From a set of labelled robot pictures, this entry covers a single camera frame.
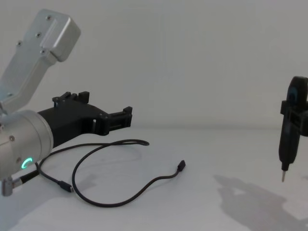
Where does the black cable with two plugs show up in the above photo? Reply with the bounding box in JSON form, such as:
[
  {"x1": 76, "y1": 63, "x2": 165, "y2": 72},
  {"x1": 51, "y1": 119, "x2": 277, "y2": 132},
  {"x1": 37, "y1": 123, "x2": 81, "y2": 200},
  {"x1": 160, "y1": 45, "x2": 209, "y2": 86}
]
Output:
[{"x1": 35, "y1": 138, "x2": 187, "y2": 208}]

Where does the plain pale wall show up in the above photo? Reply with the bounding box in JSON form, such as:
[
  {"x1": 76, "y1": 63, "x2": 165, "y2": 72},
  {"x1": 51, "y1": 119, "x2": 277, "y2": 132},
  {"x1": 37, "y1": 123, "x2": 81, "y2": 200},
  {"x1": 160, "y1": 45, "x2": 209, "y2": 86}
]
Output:
[{"x1": 0, "y1": 0, "x2": 308, "y2": 129}]

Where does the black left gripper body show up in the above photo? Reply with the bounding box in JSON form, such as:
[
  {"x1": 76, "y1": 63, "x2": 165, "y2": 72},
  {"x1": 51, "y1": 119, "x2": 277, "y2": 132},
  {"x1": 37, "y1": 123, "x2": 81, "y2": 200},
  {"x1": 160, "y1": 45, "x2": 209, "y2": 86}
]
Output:
[{"x1": 38, "y1": 100, "x2": 109, "y2": 148}]

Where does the white table cloth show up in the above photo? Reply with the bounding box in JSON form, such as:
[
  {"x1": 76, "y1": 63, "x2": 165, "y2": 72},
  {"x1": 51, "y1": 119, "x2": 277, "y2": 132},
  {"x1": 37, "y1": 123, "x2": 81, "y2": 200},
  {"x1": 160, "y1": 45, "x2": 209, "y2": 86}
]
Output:
[{"x1": 0, "y1": 122, "x2": 308, "y2": 231}]

